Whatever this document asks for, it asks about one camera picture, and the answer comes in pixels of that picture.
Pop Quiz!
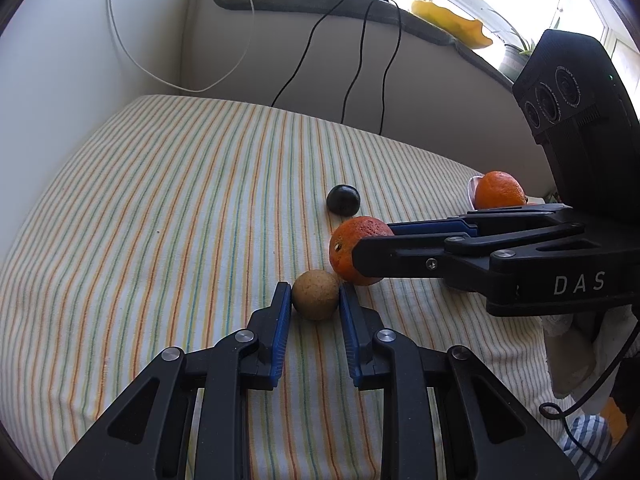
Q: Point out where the white floral plate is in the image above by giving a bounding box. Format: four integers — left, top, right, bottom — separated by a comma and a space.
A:
466, 176, 483, 210

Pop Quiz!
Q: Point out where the large orange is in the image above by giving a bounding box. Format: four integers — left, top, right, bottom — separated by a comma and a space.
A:
474, 171, 527, 209

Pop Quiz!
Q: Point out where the medium tangerine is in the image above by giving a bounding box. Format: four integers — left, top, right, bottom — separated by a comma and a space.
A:
329, 216, 393, 286

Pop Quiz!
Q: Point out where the dark plum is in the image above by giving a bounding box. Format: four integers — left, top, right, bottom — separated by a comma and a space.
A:
326, 184, 360, 217

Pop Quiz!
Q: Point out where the small brown longan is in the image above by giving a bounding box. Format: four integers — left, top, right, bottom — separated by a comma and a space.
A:
292, 270, 338, 322

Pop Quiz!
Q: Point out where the white gloved right hand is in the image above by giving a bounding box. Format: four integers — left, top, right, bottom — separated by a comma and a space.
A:
540, 306, 637, 400

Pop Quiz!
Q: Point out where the blue striped cloth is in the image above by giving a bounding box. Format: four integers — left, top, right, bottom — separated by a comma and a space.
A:
559, 415, 613, 479

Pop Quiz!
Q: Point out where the potted spider plant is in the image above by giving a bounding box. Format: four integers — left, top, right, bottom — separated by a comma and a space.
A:
491, 9, 537, 82

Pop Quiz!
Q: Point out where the yellow melon rind bowl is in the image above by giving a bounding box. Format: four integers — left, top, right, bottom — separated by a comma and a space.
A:
411, 0, 494, 49

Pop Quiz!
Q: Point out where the striped tablecloth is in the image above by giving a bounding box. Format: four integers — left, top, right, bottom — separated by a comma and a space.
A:
1, 96, 562, 479

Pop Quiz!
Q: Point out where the black camera box right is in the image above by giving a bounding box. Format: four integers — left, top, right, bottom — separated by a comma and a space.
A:
512, 29, 639, 242

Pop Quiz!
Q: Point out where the black cable right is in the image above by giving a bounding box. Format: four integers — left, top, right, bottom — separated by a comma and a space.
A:
340, 0, 404, 137

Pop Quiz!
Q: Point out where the black cable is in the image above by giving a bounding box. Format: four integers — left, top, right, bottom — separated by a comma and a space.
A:
340, 0, 404, 137
270, 0, 354, 109

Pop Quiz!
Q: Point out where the black cable left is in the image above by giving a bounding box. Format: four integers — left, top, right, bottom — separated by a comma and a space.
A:
270, 0, 354, 109

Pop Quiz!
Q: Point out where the white cable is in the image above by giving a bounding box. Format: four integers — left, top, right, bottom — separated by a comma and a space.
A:
104, 0, 256, 94

